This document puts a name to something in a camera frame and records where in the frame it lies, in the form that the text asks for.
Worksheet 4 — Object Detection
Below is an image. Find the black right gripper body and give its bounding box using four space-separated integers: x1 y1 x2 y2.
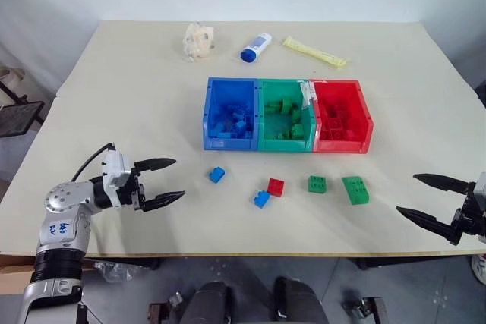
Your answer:
449 182 486 246

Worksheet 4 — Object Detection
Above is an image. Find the large green sloped brick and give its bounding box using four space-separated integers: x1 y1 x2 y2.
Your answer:
341 175 372 206

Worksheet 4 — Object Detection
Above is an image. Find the blue plastic bin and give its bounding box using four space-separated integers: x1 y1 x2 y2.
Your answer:
200 76 261 152

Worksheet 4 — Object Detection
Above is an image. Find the white tube with blue cap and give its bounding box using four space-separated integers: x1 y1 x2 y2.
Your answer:
238 32 273 64

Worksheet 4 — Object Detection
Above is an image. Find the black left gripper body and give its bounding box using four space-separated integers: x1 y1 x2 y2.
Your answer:
120 166 147 213

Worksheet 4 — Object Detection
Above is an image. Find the brown metal bracket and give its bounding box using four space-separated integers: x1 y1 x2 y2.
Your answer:
342 294 389 324
147 292 184 324

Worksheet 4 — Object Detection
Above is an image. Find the cardboard box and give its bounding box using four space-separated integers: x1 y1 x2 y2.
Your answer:
0 254 96 295

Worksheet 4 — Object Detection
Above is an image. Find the small blue toy brick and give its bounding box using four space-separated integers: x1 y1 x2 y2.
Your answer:
251 190 272 209
208 166 228 184

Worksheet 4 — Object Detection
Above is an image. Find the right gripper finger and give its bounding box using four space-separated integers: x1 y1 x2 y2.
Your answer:
395 205 456 242
412 173 472 194

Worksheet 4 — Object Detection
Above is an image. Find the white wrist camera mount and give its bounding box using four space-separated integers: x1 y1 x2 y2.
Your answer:
472 171 486 207
100 149 133 209

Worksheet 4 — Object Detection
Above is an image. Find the red plastic bin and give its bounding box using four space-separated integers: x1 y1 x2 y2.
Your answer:
308 79 375 156

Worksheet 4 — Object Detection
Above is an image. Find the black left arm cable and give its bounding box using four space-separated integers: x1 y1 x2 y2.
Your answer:
71 142 116 183

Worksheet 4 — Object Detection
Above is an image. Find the dark rounded shape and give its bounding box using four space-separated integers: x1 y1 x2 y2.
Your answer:
273 275 330 324
181 280 233 324

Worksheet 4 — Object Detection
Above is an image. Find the white paper label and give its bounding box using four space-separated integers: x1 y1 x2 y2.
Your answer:
299 80 318 111

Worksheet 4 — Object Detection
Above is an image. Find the crumpled clear plastic wrap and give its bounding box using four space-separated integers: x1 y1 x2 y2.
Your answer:
92 260 134 284

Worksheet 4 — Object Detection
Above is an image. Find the small red toy brick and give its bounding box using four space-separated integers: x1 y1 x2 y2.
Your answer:
267 178 286 198

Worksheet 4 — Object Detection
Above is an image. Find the dark grey object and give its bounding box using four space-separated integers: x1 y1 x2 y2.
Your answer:
474 80 486 109

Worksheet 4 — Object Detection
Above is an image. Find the yellow sachet packet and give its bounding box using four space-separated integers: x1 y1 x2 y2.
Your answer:
281 35 351 71

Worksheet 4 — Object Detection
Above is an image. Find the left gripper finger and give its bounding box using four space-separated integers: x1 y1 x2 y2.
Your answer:
142 190 187 214
134 157 178 174

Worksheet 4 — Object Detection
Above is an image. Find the small green square brick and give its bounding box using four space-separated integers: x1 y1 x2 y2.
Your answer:
307 175 330 193

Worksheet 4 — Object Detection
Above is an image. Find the black table crossbar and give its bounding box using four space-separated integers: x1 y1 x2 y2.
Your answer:
355 254 472 271

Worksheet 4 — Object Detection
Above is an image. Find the green plastic bin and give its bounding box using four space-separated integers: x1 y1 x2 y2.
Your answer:
257 77 318 153

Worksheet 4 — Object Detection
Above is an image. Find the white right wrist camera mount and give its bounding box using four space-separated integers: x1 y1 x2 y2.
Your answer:
472 171 486 207

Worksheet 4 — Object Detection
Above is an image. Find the crumpled clear plastic bag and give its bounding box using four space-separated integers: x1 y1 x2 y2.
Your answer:
181 21 218 64

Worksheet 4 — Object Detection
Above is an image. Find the black metal stand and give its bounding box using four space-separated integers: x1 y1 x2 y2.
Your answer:
0 67 47 140

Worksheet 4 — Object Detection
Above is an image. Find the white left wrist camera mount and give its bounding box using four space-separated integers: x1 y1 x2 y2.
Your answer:
100 149 133 209

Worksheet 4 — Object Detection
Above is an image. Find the white and red object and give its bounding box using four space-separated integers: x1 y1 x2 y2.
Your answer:
470 253 486 285

